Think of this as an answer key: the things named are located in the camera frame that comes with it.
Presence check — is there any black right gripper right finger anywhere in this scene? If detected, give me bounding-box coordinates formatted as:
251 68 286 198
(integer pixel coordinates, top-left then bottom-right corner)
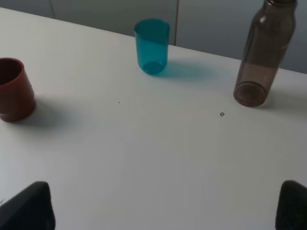
275 180 307 230

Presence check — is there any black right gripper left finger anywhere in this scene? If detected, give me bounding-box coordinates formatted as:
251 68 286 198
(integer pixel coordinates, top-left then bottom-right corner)
0 181 56 230

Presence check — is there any smoky translucent water bottle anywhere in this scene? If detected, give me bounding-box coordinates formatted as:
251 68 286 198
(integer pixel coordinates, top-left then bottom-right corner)
233 0 297 107

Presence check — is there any teal translucent plastic cup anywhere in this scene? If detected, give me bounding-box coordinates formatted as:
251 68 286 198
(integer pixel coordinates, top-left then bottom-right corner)
134 19 170 75

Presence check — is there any red plastic cup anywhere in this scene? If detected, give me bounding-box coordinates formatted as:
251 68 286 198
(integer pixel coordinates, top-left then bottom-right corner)
0 57 36 122

